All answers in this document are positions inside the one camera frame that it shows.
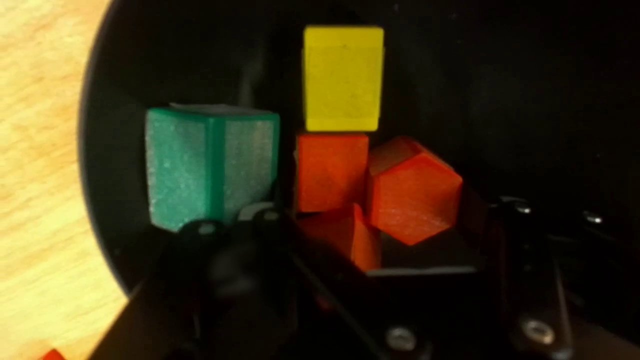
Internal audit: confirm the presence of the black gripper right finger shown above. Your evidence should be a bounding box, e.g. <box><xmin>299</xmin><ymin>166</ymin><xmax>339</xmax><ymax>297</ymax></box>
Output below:
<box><xmin>488</xmin><ymin>197</ymin><xmax>602</xmax><ymax>360</ymax></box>

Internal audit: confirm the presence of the black bowl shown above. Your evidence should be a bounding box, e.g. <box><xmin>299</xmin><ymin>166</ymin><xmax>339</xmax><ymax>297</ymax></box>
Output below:
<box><xmin>79</xmin><ymin>0</ymin><xmax>640</xmax><ymax>336</ymax></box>

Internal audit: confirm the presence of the yellow wooden block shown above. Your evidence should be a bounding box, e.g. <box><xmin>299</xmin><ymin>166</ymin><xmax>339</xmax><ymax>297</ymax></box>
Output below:
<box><xmin>302</xmin><ymin>24</ymin><xmax>387</xmax><ymax>134</ymax></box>

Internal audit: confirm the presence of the green wooden block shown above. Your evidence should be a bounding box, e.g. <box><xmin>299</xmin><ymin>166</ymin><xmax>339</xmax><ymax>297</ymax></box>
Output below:
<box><xmin>145</xmin><ymin>102</ymin><xmax>283</xmax><ymax>235</ymax></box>

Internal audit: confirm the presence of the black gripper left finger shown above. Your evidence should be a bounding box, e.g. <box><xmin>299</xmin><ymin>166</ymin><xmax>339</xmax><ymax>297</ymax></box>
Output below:
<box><xmin>89</xmin><ymin>206</ymin><xmax>389</xmax><ymax>360</ymax></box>

